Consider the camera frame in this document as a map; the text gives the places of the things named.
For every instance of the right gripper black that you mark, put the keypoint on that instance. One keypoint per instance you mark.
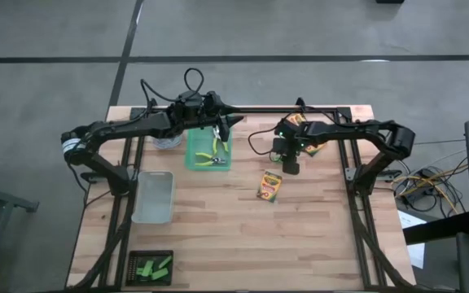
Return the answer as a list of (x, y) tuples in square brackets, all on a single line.
[(293, 142)]

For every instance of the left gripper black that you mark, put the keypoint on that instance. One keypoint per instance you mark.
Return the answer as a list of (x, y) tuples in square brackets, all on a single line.
[(194, 116)]

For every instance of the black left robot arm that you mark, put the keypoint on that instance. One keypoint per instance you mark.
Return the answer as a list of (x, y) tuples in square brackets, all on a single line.
[(128, 128)]

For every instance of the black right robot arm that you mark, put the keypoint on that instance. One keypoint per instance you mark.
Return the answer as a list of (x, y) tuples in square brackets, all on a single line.
[(348, 128)]

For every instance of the teal translucent plastic bin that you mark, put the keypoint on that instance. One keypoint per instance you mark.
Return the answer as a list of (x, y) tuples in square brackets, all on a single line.
[(202, 142)]

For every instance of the white translucent plastic bin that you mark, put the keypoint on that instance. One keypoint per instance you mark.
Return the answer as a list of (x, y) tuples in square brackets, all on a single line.
[(153, 199)]

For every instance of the white paper sheet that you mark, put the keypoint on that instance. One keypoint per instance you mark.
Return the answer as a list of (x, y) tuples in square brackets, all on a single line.
[(415, 252)]

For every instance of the black floor beam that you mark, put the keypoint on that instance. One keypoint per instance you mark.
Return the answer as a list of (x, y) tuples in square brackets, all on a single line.
[(430, 232)]

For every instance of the black mesh tray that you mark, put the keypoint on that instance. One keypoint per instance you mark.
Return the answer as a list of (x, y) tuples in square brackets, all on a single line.
[(130, 260)]

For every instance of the black floor box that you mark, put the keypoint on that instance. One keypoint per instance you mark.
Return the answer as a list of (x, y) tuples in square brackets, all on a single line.
[(389, 1)]

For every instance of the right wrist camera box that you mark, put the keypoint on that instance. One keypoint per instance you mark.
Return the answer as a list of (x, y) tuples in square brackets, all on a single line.
[(279, 145)]

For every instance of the black aluminium table frame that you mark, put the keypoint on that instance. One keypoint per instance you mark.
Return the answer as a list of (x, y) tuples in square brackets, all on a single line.
[(259, 110)]

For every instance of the black frame clamp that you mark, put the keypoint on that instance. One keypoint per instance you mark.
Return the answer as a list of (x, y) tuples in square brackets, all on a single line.
[(152, 104), (300, 104)]

